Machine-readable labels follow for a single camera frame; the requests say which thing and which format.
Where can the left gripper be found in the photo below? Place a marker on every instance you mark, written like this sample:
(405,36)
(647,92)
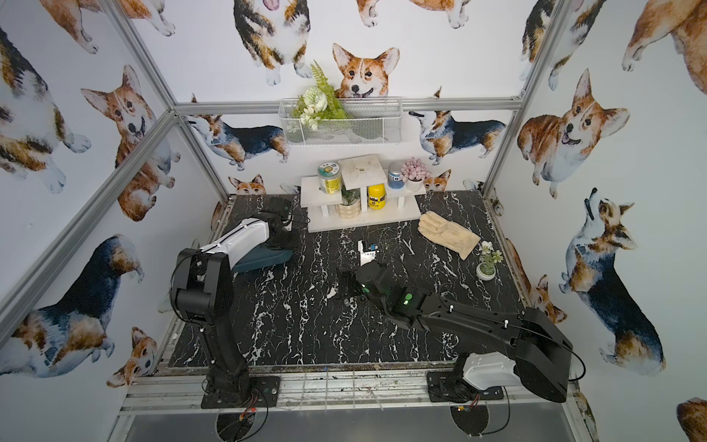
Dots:
(282,222)

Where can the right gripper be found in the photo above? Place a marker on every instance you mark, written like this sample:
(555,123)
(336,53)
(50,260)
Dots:
(361,279)

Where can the teal plastic storage box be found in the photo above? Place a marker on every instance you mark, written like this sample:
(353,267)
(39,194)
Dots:
(261,257)

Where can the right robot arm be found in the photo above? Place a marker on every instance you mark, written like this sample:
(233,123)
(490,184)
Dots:
(495,349)

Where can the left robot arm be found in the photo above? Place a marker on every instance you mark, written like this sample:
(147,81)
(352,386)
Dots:
(202,293)

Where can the black hex nut cluster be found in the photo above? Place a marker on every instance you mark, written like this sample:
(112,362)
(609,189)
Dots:
(339,291)

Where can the green label tin can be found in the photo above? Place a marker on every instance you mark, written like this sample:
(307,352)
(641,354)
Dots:
(329,174)

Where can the woven pot green plant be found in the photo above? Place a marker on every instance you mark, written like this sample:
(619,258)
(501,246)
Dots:
(350,207)

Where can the white tiered display shelf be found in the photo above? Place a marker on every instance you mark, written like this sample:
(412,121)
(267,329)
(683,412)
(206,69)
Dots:
(357,173)

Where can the yellow can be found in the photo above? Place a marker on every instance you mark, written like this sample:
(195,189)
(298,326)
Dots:
(376,196)

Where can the beige work glove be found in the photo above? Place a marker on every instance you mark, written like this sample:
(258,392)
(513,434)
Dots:
(448,234)

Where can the pink flower pot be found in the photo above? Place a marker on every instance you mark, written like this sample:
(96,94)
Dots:
(414,172)

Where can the artificial green white flowers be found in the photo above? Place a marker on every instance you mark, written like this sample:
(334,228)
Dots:
(319,103)

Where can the small potted white flower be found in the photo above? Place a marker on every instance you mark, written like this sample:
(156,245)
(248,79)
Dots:
(486,269)

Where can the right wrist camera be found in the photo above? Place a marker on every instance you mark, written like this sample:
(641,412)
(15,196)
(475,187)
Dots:
(367,252)

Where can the white wire wall basket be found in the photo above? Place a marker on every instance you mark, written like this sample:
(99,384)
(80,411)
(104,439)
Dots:
(368,122)

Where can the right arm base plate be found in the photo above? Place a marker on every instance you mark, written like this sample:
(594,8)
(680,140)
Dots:
(443,387)

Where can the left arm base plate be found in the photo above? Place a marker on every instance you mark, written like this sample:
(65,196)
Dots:
(260,391)

